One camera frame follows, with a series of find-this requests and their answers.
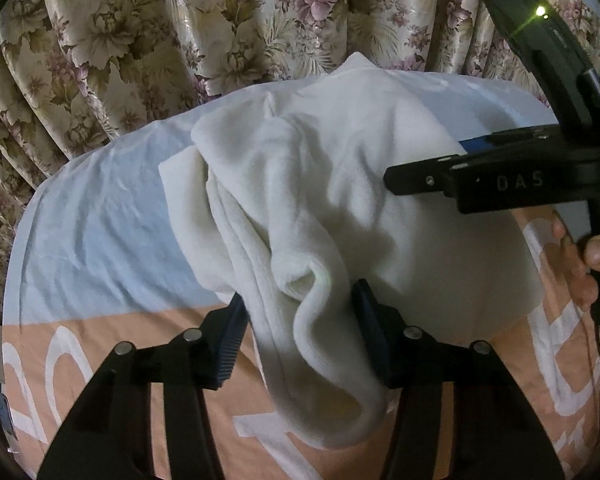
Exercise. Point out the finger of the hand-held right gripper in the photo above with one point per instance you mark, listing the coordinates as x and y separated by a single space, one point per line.
420 176
475 144

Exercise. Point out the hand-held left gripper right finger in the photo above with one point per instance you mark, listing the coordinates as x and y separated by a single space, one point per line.
372 330

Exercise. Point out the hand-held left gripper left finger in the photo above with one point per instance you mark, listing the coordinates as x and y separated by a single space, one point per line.
232 332

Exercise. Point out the white garment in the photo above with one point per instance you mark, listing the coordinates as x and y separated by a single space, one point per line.
330 160

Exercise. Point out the blue and peach bedsheet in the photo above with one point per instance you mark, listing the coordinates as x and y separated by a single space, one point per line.
105 220

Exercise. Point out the floral curtain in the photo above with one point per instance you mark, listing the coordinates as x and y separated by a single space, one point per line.
180 20

